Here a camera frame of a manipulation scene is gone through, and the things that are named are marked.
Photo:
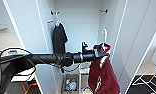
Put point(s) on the white metal frame chair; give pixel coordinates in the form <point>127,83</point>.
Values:
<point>150,80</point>

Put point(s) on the blue white wall sign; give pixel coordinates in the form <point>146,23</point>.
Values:
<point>13,52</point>

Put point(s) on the black hanging garment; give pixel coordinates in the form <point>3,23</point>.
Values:
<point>59,38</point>

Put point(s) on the white round container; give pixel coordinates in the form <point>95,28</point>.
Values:
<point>73,86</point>

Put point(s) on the brown cardboard box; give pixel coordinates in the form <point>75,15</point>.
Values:
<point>64,83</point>

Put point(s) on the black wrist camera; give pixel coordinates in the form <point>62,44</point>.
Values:
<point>84,46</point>

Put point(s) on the orange label strip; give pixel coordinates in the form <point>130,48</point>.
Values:
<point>50,22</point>

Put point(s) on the orange folding stand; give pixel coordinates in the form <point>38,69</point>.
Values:
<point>29,87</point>

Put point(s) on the white wardrobe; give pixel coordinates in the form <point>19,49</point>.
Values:
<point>80,20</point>

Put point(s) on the red and white jacket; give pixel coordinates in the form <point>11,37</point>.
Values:
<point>104,76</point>

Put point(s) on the small blue item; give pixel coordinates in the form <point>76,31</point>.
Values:
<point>66,87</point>

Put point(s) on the white wardrobe door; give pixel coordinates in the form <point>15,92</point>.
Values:
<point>144,26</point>
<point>24,26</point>

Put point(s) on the white clothes hanger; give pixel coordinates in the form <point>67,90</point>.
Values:
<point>57,20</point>
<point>105,35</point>

